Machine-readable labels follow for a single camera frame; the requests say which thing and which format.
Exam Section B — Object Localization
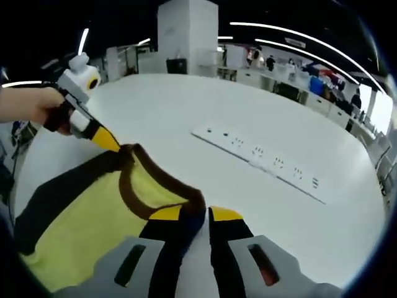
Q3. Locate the long ceiling light strip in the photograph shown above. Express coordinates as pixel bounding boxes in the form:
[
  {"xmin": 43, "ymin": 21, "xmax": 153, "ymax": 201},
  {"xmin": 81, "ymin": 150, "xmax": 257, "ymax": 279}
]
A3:
[
  {"xmin": 254, "ymin": 38, "xmax": 329, "ymax": 68},
  {"xmin": 229, "ymin": 21, "xmax": 385, "ymax": 93}
]

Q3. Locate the white recessed socket strip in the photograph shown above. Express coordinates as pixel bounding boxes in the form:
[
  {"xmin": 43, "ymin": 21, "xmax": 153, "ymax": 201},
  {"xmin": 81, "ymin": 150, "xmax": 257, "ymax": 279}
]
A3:
[{"xmin": 190, "ymin": 124, "xmax": 326, "ymax": 205}]

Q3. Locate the white square pillar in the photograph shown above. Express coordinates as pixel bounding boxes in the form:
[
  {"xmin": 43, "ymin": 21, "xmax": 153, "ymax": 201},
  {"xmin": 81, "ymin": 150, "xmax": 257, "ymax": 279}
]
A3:
[{"xmin": 157, "ymin": 0, "xmax": 220, "ymax": 77}]

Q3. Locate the black waste bin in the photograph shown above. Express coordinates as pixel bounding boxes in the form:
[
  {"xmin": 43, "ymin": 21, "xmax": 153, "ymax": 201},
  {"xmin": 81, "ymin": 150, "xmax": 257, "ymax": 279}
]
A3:
[{"xmin": 166, "ymin": 58, "xmax": 188, "ymax": 75}]

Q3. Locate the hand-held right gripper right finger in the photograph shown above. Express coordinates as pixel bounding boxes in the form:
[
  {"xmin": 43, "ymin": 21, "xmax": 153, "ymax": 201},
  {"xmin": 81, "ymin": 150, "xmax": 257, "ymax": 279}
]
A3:
[{"xmin": 207, "ymin": 206, "xmax": 342, "ymax": 298}]

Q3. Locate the person's left hand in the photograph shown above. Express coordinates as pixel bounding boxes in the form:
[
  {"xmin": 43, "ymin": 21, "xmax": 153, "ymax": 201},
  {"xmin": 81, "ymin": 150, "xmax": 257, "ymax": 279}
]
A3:
[{"xmin": 18, "ymin": 86, "xmax": 72, "ymax": 137}]

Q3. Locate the row of white cabinets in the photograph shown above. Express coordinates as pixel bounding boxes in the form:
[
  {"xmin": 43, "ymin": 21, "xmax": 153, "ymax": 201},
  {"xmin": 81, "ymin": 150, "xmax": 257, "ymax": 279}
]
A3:
[{"xmin": 235, "ymin": 68, "xmax": 354, "ymax": 125}]

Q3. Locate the yellow long-sleeved garment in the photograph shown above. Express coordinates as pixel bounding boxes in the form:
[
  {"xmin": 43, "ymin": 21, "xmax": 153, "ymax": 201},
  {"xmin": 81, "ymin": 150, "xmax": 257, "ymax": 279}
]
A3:
[{"xmin": 14, "ymin": 143, "xmax": 207, "ymax": 294}]

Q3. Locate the blue container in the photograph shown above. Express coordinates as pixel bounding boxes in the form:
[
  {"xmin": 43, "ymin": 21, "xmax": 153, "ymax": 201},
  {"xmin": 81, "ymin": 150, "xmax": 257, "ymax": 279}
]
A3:
[{"xmin": 310, "ymin": 76, "xmax": 325, "ymax": 96}]

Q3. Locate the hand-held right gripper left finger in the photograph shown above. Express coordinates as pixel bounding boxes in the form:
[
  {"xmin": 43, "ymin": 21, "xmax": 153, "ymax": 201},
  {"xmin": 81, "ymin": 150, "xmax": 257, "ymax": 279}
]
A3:
[{"xmin": 55, "ymin": 206, "xmax": 187, "ymax": 298}]

